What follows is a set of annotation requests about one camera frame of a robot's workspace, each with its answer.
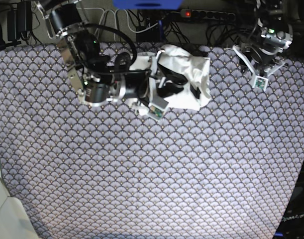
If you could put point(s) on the blue box at top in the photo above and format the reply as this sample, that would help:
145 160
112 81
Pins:
147 4

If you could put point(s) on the black device with logo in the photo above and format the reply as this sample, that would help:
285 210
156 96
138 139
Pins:
292 222

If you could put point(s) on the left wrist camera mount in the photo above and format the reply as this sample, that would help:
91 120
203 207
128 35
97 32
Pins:
256 81

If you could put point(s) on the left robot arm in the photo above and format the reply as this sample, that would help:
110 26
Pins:
257 39

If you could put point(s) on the patterned fan-print tablecloth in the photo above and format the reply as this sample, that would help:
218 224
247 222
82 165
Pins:
226 171

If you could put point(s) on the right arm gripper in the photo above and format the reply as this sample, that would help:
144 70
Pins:
144 86

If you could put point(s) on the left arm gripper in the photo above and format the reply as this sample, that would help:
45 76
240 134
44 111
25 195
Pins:
261 60

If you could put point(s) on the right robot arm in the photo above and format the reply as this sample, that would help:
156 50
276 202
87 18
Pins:
98 78

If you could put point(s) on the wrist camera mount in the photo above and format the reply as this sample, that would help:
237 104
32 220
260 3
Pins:
150 104
256 81

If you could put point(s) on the black power strip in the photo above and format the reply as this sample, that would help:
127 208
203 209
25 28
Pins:
206 15

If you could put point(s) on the white printed T-shirt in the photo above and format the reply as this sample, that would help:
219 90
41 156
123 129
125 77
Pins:
195 69

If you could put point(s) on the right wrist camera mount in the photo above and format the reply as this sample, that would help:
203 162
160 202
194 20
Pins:
150 104

